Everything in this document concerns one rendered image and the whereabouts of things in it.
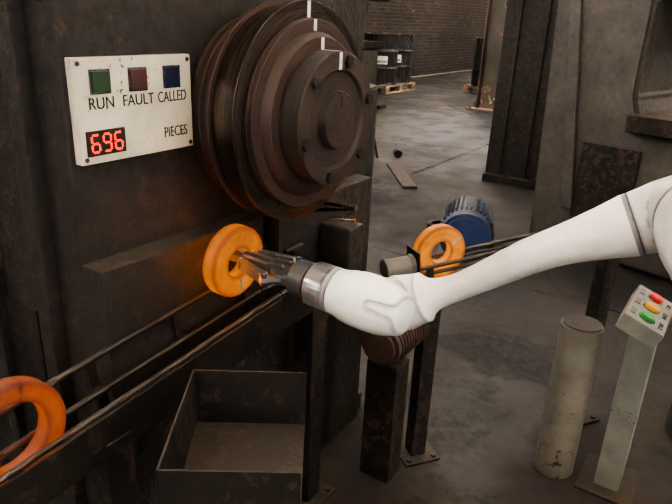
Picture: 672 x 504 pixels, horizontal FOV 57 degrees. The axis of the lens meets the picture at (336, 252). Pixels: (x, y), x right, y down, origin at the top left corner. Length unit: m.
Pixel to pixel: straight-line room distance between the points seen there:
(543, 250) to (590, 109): 2.92
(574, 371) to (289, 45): 1.23
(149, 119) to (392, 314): 0.58
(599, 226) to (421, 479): 1.22
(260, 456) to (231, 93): 0.66
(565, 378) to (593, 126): 2.22
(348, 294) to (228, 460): 0.35
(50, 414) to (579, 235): 0.89
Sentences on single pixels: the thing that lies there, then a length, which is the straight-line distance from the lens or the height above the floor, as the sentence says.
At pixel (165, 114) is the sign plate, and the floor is 1.13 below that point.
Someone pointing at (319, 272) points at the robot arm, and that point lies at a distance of 1.16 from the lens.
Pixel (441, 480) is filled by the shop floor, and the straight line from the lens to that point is 2.05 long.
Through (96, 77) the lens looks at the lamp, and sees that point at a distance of 1.16.
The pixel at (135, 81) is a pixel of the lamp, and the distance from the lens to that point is 1.21.
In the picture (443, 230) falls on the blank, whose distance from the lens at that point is 1.75.
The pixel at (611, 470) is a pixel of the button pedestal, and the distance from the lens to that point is 2.14.
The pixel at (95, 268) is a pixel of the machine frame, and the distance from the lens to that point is 1.21.
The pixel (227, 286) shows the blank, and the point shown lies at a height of 0.78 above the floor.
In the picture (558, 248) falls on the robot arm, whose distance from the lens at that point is 1.03.
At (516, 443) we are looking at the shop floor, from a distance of 2.26.
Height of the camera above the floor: 1.33
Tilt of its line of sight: 21 degrees down
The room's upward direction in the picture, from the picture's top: 3 degrees clockwise
